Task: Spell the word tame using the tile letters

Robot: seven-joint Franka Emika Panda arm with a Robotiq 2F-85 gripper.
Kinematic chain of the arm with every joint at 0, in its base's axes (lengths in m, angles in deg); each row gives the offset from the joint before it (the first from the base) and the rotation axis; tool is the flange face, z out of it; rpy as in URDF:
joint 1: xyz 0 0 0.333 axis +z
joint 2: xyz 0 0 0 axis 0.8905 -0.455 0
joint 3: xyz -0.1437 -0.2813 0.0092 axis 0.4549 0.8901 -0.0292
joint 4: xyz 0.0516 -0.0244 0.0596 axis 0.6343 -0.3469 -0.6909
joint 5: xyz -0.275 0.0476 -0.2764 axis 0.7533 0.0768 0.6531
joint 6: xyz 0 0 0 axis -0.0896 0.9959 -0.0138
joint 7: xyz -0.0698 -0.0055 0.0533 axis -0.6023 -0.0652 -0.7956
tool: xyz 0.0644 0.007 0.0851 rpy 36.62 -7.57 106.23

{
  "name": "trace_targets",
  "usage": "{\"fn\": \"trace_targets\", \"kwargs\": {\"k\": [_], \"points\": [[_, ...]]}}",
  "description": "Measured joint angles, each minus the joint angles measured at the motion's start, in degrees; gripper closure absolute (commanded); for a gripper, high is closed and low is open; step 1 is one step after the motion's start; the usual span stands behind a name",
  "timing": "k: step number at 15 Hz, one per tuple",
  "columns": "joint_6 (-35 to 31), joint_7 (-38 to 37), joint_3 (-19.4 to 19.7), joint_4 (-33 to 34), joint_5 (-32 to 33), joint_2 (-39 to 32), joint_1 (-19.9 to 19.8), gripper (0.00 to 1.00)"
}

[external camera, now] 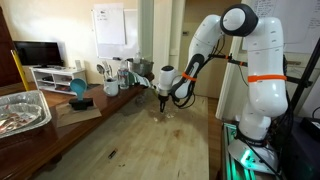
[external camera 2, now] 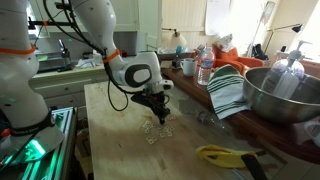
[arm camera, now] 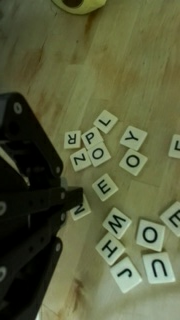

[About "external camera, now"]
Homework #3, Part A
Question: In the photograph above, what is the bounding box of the white flipchart paper sheet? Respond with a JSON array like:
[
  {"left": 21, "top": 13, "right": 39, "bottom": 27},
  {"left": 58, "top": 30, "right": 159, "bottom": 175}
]
[{"left": 93, "top": 3, "right": 127, "bottom": 46}]

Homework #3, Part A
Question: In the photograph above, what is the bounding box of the black flat screen television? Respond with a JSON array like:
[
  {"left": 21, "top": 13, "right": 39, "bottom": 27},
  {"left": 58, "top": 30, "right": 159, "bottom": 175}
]
[{"left": 13, "top": 40, "right": 65, "bottom": 68}]

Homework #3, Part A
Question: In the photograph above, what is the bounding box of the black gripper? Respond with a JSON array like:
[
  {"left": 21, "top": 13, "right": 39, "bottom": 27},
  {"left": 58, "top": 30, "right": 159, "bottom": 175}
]
[{"left": 158, "top": 94, "right": 170, "bottom": 113}]

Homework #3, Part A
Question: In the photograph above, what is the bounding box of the aluminium mounting frame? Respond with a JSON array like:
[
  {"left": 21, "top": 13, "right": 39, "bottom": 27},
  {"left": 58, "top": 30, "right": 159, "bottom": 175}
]
[{"left": 221, "top": 121, "right": 284, "bottom": 180}]

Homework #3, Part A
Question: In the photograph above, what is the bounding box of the white mug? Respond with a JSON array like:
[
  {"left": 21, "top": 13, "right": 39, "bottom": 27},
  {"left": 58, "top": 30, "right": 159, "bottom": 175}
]
[{"left": 103, "top": 78, "right": 120, "bottom": 98}]

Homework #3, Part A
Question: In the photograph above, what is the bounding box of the wall whiteboard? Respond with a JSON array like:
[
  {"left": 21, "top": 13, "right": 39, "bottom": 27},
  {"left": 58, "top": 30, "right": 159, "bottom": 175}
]
[{"left": 91, "top": 8, "right": 140, "bottom": 60}]

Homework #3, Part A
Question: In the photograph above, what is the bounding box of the white shelf unit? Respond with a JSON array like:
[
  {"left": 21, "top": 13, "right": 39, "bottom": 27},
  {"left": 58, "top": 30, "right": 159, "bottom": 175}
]
[{"left": 29, "top": 66, "right": 88, "bottom": 96}]

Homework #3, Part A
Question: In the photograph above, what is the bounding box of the whiteboard with handwriting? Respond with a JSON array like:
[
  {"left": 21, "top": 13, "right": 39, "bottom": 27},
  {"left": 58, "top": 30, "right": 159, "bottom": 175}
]
[{"left": 241, "top": 0, "right": 320, "bottom": 55}]

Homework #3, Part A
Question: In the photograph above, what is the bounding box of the clear plastic wrap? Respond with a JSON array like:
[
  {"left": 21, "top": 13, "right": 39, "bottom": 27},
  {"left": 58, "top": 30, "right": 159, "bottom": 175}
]
[{"left": 134, "top": 92, "right": 150, "bottom": 105}]

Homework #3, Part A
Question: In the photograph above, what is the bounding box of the black camera mount rod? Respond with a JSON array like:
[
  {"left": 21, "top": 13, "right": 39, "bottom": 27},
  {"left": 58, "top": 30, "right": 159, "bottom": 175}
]
[{"left": 209, "top": 52, "right": 314, "bottom": 88}]

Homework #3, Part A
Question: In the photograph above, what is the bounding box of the green striped white towel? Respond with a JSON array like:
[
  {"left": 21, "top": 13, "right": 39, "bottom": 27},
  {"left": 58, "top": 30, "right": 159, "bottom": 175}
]
[{"left": 128, "top": 71, "right": 153, "bottom": 90}]

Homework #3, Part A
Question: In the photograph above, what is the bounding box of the black marker pen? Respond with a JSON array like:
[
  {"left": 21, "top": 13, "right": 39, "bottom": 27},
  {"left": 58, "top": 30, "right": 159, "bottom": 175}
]
[{"left": 107, "top": 148, "right": 119, "bottom": 160}]

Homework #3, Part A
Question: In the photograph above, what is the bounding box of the brown wooden counter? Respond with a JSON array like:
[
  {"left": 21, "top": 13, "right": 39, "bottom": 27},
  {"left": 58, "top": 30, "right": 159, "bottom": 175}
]
[{"left": 0, "top": 71, "right": 156, "bottom": 180}]

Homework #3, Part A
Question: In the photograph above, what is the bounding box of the metal spoon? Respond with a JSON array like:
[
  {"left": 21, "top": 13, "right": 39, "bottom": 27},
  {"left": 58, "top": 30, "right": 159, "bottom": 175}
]
[{"left": 96, "top": 63, "right": 107, "bottom": 81}]

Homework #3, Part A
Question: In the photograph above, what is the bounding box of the teal plastic funnel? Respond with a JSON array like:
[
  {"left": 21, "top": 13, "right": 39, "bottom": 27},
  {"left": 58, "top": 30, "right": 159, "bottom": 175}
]
[{"left": 69, "top": 78, "right": 88, "bottom": 101}]

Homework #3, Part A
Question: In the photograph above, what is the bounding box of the small crumpled foil tray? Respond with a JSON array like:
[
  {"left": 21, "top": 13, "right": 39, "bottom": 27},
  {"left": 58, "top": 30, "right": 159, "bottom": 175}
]
[{"left": 0, "top": 102, "right": 43, "bottom": 134}]

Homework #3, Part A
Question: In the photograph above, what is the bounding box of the clear plastic water bottle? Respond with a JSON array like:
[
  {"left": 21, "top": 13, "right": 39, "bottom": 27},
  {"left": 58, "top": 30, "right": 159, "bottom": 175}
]
[{"left": 117, "top": 59, "right": 130, "bottom": 90}]

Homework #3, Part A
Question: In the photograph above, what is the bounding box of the black electronics box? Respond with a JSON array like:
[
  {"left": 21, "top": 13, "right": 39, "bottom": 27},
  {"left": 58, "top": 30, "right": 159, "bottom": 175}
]
[{"left": 299, "top": 116, "right": 320, "bottom": 141}]

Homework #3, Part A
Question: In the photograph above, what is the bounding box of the black base block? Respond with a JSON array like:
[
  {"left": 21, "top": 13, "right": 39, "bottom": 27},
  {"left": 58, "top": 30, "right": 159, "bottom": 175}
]
[{"left": 68, "top": 97, "right": 95, "bottom": 111}]

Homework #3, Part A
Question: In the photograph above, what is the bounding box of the steel mixing bowl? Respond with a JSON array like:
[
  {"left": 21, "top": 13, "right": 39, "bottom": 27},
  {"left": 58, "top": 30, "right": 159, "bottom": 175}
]
[{"left": 128, "top": 58, "right": 155, "bottom": 77}]

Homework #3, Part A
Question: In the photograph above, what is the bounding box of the large aluminium foil tray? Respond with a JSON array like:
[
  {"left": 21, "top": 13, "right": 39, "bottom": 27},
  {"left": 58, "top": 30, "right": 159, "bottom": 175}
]
[{"left": 0, "top": 89, "right": 53, "bottom": 140}]

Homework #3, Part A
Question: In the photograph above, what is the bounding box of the brown cardboard sheet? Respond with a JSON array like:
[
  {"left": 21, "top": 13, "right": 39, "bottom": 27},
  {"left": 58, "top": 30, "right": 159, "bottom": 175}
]
[{"left": 54, "top": 99, "right": 103, "bottom": 129}]

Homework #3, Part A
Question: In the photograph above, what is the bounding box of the clear pump dispenser bottle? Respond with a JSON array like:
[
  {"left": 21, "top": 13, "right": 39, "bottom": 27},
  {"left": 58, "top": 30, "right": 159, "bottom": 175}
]
[{"left": 133, "top": 50, "right": 143, "bottom": 64}]

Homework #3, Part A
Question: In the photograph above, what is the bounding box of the dark brown wooden cabinet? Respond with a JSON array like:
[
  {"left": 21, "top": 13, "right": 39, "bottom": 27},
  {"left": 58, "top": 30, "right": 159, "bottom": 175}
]
[{"left": 0, "top": 6, "right": 22, "bottom": 88}]

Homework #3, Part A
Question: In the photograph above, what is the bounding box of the dark blue cabinet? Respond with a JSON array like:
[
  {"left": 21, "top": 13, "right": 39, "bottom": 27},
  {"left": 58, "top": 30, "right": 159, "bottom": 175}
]
[{"left": 276, "top": 114, "right": 320, "bottom": 180}]

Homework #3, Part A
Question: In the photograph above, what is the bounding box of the yellow stick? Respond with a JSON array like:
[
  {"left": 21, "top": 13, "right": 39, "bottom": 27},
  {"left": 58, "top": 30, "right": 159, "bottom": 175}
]
[{"left": 10, "top": 49, "right": 31, "bottom": 92}]

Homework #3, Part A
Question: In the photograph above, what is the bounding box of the black tripod pole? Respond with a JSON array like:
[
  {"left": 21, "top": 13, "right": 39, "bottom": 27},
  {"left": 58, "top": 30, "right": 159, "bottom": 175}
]
[{"left": 289, "top": 36, "right": 320, "bottom": 113}]

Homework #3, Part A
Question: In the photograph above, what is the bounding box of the pale kitchen utensil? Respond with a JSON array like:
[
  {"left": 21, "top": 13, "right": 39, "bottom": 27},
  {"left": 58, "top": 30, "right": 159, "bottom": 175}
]
[{"left": 102, "top": 60, "right": 114, "bottom": 81}]

